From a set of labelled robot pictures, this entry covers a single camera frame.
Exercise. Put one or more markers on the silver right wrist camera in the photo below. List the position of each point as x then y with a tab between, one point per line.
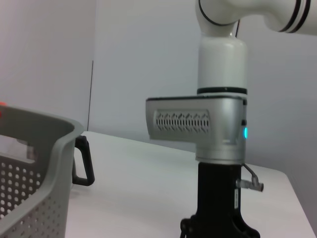
183	121

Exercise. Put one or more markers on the grey perforated storage bin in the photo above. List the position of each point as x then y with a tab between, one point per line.
57	173

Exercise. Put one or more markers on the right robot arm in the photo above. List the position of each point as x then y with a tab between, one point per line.
223	62

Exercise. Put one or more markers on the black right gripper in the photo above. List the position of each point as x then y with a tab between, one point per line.
218	193

